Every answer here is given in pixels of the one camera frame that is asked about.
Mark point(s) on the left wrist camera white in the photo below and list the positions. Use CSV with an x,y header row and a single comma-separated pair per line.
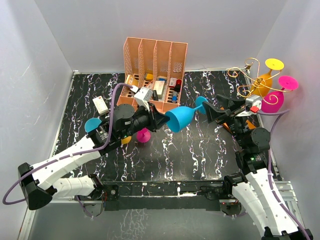
x,y
142,96

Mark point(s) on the peach plastic file organizer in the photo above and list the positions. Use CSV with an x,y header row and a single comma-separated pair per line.
x,y
156,64

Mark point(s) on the yellow orange wine glass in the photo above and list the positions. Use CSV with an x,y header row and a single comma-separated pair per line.
x,y
263,84
126,140

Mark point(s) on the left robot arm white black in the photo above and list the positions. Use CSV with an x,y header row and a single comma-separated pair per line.
x,y
42,182

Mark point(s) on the red black stamp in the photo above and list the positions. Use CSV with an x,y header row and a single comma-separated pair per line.
x,y
178,85

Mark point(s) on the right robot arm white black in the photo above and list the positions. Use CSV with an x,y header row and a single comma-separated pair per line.
x,y
254,187

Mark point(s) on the magenta wine glass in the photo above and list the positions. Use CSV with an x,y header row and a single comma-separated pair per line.
x,y
274,100
143,136

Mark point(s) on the blue wine glass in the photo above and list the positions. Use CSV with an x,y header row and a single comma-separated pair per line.
x,y
180,117
92,124

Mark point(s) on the yellow spiral notebook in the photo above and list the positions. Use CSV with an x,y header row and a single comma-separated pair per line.
x,y
131,80

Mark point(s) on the red white small box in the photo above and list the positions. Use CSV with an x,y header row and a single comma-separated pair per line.
x,y
172,82

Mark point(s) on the wooden rack base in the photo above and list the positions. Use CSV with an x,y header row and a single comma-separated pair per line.
x,y
225,125

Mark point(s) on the white paper box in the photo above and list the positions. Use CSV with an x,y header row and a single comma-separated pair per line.
x,y
159,87

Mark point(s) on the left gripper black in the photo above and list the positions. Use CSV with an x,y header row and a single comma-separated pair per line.
x,y
156,119

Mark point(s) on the white red card box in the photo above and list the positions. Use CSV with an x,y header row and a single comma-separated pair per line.
x,y
100,105

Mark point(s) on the black marker block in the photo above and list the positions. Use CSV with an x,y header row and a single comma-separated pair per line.
x,y
155,95

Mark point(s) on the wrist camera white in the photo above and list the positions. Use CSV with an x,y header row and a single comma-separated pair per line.
x,y
252,105
142,96

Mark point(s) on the gold wire glass rack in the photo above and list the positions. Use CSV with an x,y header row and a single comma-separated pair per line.
x,y
244,90

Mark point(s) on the yellow grey eraser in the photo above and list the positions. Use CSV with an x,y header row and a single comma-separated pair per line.
x,y
148,77

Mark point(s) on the blue grey stamp right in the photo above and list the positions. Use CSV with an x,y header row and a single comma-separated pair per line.
x,y
174,98

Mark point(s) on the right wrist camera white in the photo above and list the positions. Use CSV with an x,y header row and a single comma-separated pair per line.
x,y
252,105

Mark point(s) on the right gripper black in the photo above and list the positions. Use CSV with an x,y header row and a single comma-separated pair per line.
x,y
213,113

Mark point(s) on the black front base bar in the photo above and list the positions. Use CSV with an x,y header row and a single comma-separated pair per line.
x,y
167,195

